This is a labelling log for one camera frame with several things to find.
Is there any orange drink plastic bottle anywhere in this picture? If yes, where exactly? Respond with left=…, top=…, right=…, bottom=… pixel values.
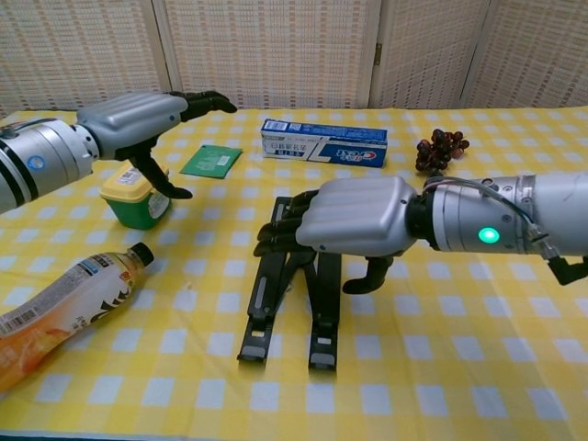
left=0, top=242, right=155, bottom=392

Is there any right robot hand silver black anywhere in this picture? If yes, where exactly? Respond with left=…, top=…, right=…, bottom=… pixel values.
left=253, top=175, right=418, bottom=295

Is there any beige woven folding screen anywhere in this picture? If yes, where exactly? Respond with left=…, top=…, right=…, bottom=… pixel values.
left=0, top=0, right=588, bottom=119

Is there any red grape bunch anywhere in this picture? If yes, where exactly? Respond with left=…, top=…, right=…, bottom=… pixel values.
left=414, top=128, right=470, bottom=178

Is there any green container yellow lid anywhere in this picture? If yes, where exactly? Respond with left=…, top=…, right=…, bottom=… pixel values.
left=99, top=164, right=174, bottom=231

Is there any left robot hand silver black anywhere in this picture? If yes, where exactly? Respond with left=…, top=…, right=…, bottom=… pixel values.
left=75, top=90, right=238, bottom=200

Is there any green sachet packet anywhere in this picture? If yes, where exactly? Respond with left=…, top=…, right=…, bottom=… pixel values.
left=178, top=143, right=243, bottom=179

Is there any black folding laptop stand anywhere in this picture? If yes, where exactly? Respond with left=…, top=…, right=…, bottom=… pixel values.
left=236, top=195, right=344, bottom=371

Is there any blue toothpaste box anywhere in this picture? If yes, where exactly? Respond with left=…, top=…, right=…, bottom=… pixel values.
left=260, top=118, right=389, bottom=170

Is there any yellow checkered tablecloth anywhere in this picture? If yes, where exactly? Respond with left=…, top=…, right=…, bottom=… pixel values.
left=0, top=107, right=588, bottom=437

